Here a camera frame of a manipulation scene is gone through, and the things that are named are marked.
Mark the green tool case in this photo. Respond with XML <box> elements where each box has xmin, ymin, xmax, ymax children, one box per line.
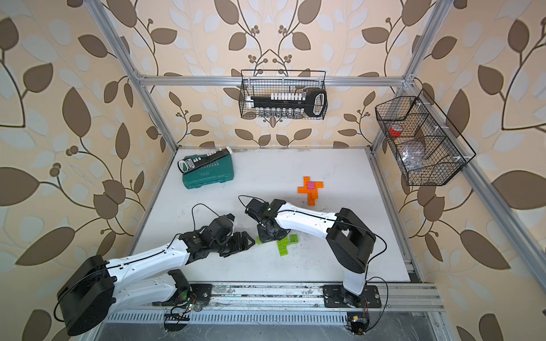
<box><xmin>182</xmin><ymin>156</ymin><xmax>235</xmax><ymax>189</ymax></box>

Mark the black bit holder on case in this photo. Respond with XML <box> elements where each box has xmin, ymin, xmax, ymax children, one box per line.
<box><xmin>177</xmin><ymin>146</ymin><xmax>233</xmax><ymax>174</ymax></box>

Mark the red tape roll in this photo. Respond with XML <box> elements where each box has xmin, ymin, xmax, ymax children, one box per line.
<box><xmin>388</xmin><ymin>124</ymin><xmax>404</xmax><ymax>138</ymax></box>

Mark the black wire basket back wall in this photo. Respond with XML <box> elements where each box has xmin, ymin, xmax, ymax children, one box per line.
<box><xmin>238</xmin><ymin>68</ymin><xmax>328</xmax><ymax>120</ymax></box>

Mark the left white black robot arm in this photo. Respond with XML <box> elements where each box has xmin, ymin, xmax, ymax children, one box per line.
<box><xmin>54</xmin><ymin>214</ymin><xmax>255</xmax><ymax>336</ymax></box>

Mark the clear plastic bag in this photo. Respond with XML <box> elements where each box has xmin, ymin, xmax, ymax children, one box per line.
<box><xmin>400</xmin><ymin>141</ymin><xmax>426</xmax><ymax>172</ymax></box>

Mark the black socket set in basket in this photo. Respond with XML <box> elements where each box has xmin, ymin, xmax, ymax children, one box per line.
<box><xmin>239</xmin><ymin>88</ymin><xmax>328</xmax><ymax>119</ymax></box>

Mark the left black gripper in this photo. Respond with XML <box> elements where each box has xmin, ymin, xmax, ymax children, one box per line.
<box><xmin>210</xmin><ymin>230</ymin><xmax>257</xmax><ymax>256</ymax></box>

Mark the black wire basket right wall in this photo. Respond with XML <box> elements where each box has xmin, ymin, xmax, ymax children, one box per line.
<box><xmin>375</xmin><ymin>90</ymin><xmax>476</xmax><ymax>186</ymax></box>

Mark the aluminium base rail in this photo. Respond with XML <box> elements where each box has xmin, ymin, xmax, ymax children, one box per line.
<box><xmin>102</xmin><ymin>282</ymin><xmax>445</xmax><ymax>331</ymax></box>

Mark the black wire basket wall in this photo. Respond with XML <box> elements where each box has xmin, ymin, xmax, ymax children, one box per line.
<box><xmin>238</xmin><ymin>68</ymin><xmax>328</xmax><ymax>120</ymax></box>
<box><xmin>375</xmin><ymin>90</ymin><xmax>476</xmax><ymax>186</ymax></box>

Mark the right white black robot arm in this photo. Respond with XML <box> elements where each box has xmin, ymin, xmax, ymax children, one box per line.
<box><xmin>245</xmin><ymin>197</ymin><xmax>382</xmax><ymax>310</ymax></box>

